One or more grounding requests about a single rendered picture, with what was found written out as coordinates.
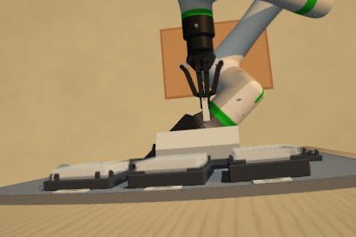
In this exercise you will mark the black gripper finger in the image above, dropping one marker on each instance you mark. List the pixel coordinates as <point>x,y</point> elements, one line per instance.
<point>218,64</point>
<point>184,67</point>

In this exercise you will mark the beige button panel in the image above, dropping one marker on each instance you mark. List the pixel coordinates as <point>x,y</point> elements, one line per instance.
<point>217,142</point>

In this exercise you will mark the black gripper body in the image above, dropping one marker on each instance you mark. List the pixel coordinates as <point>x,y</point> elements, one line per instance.
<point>199,47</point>

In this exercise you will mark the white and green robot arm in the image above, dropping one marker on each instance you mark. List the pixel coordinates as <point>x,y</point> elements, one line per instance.
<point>238,93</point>

